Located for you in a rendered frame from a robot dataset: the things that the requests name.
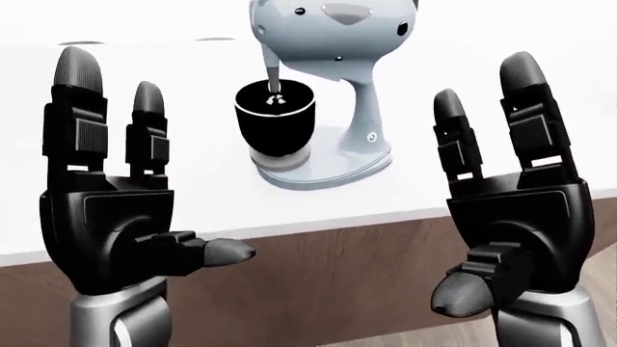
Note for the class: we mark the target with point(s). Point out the wooden counter cabinet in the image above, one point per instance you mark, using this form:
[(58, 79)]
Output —
[(313, 282)]

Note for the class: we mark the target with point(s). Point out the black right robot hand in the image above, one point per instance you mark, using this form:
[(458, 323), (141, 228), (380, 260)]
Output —
[(535, 231)]

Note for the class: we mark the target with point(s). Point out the light blue stand mixer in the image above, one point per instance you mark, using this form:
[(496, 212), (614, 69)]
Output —
[(337, 72)]

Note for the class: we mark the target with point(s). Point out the black mixing bowl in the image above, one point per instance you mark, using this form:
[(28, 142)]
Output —
[(276, 119)]

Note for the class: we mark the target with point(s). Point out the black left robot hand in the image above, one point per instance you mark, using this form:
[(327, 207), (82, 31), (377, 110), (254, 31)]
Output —
[(106, 224)]

